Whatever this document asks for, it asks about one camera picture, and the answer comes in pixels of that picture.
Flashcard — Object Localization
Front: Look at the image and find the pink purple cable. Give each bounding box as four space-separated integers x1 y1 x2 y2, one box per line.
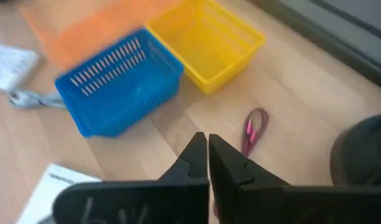
240 107 270 158

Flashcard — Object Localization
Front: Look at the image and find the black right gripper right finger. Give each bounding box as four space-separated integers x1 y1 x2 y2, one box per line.
209 133 381 224

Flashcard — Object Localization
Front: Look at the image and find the blue slotted plastic basket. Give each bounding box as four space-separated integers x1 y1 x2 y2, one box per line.
54 27 185 138

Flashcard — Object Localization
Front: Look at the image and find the yellow slotted plastic basket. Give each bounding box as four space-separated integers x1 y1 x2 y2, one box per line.
145 0 266 96

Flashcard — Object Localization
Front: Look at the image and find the translucent orange plastic bin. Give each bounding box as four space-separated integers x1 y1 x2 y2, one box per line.
21 0 185 72

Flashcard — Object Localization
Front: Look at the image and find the white printed box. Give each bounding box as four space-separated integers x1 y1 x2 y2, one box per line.
16 163 101 224
0 43 42 93

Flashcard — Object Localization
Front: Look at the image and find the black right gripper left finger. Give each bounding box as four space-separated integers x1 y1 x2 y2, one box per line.
52 132 210 224

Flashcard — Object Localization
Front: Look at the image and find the bundled white grey cable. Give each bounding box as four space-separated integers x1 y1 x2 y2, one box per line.
6 88 67 110

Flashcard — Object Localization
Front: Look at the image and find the black aluminium table frame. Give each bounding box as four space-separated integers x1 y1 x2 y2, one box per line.
246 0 381 93

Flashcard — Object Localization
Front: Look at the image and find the round black lamp base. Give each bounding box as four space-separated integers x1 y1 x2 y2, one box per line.
329 114 381 187

